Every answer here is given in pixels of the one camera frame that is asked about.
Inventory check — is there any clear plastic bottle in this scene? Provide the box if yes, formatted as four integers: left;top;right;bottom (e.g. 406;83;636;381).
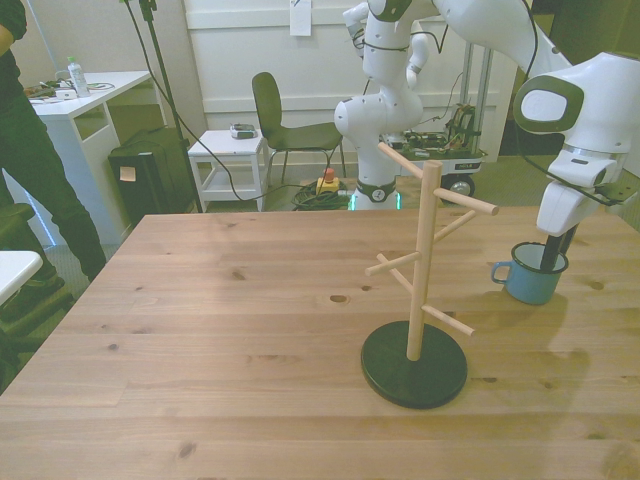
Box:
66;55;92;99

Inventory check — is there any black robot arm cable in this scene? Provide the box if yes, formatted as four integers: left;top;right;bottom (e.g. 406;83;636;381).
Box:
512;0;614;205

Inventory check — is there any black camera stand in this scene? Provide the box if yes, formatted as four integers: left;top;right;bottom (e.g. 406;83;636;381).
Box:
119;0;205;215

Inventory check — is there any desk clutter with wires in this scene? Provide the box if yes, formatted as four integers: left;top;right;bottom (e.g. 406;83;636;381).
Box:
23;69;117;105

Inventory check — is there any blue enamel mug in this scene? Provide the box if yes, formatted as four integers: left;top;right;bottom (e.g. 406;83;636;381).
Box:
490;242;571;306

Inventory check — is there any wooden mug tree black base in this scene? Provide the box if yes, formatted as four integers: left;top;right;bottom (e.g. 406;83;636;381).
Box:
360;142;500;409

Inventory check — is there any long black cable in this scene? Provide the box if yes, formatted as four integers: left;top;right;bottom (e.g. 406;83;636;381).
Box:
123;0;321;203

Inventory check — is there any black case with sticky note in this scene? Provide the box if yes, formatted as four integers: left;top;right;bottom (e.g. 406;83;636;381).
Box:
107;128;200;227

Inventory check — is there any coiled cable bundle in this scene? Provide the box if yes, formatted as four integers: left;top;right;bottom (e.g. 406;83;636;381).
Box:
291;180;359;212

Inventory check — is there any white paper sheet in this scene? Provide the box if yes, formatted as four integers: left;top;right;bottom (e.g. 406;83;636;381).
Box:
289;0;313;38

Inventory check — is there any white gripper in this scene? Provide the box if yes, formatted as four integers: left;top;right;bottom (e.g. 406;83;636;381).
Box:
536;180;597;272

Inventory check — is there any person in dark clothes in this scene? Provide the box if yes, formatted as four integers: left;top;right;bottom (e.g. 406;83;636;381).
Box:
0;0;109;301

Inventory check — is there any small white side table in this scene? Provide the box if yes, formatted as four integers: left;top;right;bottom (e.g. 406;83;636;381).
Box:
187;130;269;214

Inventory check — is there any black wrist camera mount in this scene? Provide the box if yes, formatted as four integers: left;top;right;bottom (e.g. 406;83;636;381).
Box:
592;180;638;208

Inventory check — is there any white desk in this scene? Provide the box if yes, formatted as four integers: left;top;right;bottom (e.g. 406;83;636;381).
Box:
28;69;167;247

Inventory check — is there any white rounded tabletop edge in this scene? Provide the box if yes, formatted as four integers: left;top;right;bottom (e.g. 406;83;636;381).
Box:
0;249;42;305

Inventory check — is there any wheeled cart with electronics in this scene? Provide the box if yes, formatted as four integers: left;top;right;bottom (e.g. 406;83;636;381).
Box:
383;42;495;197

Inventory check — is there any yellow emergency stop button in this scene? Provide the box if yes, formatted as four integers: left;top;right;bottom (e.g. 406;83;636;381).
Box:
317;168;342;197

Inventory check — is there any dark moulded chair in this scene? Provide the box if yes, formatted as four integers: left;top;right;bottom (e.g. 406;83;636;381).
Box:
251;71;347;187

